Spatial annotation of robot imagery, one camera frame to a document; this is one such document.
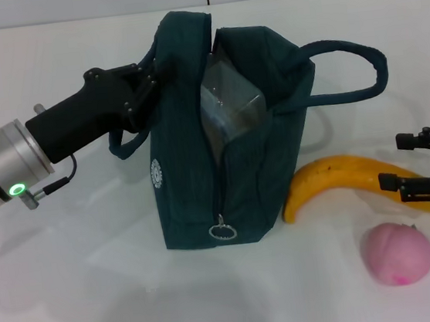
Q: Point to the dark teal fabric bag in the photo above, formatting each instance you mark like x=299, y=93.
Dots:
x=183, y=153

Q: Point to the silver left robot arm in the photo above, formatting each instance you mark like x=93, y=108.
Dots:
x=2, y=169

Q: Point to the pink peach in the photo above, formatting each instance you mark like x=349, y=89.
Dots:
x=396, y=253

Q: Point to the clear container with blue lid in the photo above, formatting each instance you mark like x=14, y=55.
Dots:
x=231, y=101

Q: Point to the yellow banana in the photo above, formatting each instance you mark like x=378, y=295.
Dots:
x=333, y=174

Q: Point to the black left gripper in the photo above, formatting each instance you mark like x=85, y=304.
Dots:
x=85, y=113

